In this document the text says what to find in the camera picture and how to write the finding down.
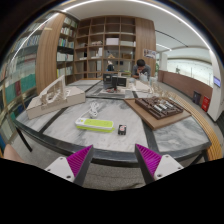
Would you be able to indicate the curved ceiling light strip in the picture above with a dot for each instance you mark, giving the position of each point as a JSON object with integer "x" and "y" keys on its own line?
{"x": 173, "y": 15}

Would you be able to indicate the person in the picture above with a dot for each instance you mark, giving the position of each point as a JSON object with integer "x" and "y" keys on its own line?
{"x": 141, "y": 70}

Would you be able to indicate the small white architectural model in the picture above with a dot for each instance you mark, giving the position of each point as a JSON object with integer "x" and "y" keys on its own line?
{"x": 143, "y": 86}

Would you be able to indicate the black architectural model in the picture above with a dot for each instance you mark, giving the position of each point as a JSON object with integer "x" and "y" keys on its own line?
{"x": 115, "y": 83}

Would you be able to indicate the tall bookshelf with books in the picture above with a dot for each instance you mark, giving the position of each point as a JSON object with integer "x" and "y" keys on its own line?
{"x": 23, "y": 73}

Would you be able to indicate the green and white power strip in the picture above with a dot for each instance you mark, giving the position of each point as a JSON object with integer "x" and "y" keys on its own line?
{"x": 96, "y": 124}

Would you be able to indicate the large white architectural model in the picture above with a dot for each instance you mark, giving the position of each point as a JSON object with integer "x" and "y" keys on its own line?
{"x": 56, "y": 100}

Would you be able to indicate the wooden cubby shelf unit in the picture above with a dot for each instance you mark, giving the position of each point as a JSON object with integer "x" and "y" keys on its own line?
{"x": 106, "y": 46}

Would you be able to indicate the dark waste bin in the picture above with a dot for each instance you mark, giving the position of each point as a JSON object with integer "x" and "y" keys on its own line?
{"x": 196, "y": 97}

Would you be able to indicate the brown architectural model on board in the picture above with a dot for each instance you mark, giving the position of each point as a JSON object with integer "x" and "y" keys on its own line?
{"x": 160, "y": 110}

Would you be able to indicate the poster on wood panel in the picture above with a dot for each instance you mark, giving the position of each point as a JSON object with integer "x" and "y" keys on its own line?
{"x": 149, "y": 53}

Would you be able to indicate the small black charger block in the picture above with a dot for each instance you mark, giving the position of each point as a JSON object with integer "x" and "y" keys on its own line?
{"x": 122, "y": 129}

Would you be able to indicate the wall-mounted display screen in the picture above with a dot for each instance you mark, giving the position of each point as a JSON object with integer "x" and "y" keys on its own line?
{"x": 217, "y": 81}

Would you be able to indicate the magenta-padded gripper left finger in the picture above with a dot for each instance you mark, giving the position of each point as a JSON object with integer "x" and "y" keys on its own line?
{"x": 78, "y": 160}

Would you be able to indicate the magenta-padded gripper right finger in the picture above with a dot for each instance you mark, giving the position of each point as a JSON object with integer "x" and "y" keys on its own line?
{"x": 150, "y": 159}

